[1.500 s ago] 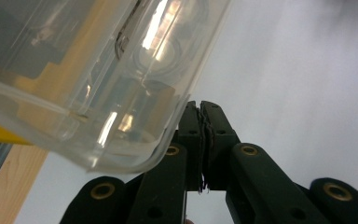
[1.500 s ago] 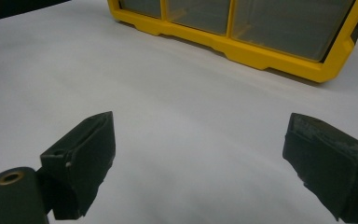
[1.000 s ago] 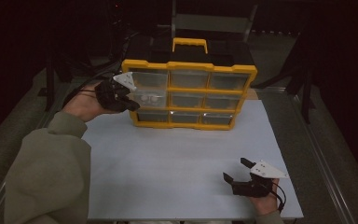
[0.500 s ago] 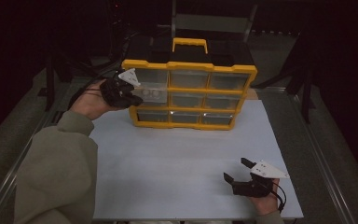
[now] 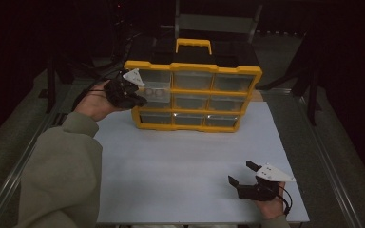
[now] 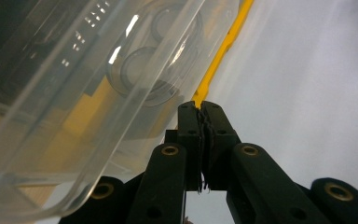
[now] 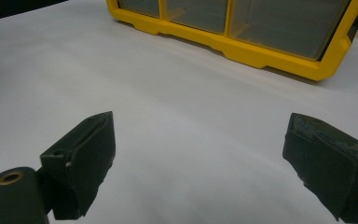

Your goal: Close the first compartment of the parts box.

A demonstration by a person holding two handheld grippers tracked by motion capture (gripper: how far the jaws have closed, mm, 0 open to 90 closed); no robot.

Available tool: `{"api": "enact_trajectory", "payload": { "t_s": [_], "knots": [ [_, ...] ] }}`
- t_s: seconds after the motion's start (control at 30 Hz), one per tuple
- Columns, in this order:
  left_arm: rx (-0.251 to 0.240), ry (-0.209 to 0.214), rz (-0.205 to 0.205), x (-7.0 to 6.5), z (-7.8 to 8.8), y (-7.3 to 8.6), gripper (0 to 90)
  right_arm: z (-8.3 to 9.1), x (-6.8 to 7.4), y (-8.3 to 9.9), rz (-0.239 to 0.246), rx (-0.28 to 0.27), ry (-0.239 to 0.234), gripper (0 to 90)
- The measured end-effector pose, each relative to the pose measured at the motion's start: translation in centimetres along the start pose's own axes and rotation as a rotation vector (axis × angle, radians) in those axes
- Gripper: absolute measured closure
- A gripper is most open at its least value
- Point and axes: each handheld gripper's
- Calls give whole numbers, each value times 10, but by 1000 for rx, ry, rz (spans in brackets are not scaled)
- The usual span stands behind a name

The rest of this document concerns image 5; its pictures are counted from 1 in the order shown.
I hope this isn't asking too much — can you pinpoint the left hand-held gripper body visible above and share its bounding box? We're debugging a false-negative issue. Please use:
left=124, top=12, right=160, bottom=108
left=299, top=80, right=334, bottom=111
left=104, top=68, right=146, bottom=110

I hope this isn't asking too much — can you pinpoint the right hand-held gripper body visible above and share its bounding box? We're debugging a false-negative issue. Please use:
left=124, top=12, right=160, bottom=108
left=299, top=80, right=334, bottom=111
left=237, top=162, right=298, bottom=202

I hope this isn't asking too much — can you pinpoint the clear plastic pull-out drawer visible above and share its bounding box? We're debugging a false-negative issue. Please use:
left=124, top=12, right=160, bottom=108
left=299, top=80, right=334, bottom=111
left=134, top=69, right=173, bottom=110

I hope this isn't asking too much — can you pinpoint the yellow black organizer cabinet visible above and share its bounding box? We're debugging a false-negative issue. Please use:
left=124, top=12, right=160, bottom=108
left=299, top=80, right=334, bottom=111
left=123, top=37, right=263, bottom=133

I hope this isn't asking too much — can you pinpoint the person's right hand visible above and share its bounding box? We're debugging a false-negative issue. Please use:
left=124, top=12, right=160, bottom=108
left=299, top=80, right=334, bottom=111
left=255, top=181, right=286, bottom=220

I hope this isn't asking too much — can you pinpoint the person's left hand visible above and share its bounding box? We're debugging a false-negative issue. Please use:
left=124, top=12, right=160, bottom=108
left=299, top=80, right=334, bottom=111
left=73, top=80, right=125, bottom=123

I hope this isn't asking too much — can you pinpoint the grid of small closed drawers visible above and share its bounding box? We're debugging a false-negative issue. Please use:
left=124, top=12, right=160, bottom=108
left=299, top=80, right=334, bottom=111
left=139, top=70, right=255, bottom=127

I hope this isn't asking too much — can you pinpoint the black metal stand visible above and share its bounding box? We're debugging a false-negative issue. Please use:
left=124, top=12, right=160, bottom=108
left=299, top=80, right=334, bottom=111
left=46, top=51, right=112, bottom=114
left=259, top=31, right=322, bottom=127

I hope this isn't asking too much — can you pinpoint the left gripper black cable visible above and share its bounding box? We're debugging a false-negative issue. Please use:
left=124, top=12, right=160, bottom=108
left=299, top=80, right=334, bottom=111
left=70, top=67, right=129, bottom=112

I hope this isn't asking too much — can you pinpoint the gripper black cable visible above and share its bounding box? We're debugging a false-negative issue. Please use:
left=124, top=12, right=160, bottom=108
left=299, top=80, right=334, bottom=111
left=277, top=185, right=294, bottom=217
left=70, top=67, right=129, bottom=112

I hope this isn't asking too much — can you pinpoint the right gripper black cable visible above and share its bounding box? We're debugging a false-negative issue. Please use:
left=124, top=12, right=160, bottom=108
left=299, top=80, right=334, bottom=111
left=277, top=185, right=294, bottom=217

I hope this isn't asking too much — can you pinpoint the aluminium rail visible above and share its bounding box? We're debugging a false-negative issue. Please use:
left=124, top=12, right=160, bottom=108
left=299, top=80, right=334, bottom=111
left=293, top=91, right=364, bottom=228
left=0, top=79, right=74, bottom=228

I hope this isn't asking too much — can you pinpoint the grey metal frame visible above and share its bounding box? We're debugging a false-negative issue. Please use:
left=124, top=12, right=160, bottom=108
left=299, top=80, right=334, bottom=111
left=160, top=0, right=264, bottom=44

